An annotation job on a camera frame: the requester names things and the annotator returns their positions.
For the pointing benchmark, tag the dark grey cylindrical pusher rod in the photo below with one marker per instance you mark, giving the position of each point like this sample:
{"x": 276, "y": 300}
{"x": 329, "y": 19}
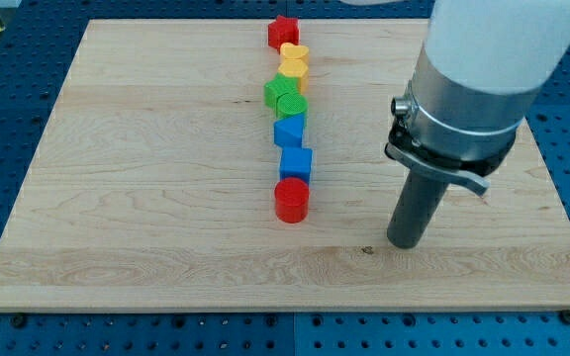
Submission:
{"x": 417, "y": 204}

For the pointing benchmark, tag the red star block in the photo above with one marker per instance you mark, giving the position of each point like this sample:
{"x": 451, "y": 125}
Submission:
{"x": 283, "y": 30}

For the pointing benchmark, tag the blue cube block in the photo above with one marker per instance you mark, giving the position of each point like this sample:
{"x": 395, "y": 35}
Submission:
{"x": 296, "y": 162}

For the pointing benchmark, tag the yellow hexagon block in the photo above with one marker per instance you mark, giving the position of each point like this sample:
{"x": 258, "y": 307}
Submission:
{"x": 298, "y": 69}

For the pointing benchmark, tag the red cylinder block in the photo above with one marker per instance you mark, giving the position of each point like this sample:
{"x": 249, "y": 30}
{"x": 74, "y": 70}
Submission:
{"x": 291, "y": 200}

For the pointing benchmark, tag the blue triangle block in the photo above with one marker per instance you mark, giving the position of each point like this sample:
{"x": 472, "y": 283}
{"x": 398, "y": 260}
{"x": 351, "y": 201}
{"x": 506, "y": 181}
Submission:
{"x": 289, "y": 132}

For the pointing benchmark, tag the light wooden board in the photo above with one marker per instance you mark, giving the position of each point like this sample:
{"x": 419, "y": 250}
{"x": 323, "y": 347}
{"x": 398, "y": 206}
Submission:
{"x": 151, "y": 189}

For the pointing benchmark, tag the green star block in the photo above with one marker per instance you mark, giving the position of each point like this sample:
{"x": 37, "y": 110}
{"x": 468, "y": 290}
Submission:
{"x": 278, "y": 86}

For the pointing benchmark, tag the green cylinder block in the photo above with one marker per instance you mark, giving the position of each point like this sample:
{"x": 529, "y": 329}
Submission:
{"x": 291, "y": 104}

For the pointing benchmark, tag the yellow heart block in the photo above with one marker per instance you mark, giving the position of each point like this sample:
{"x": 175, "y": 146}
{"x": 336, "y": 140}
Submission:
{"x": 290, "y": 51}

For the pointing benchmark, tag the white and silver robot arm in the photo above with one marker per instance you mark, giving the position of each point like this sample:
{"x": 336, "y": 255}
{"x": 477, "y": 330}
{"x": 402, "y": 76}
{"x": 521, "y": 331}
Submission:
{"x": 478, "y": 72}

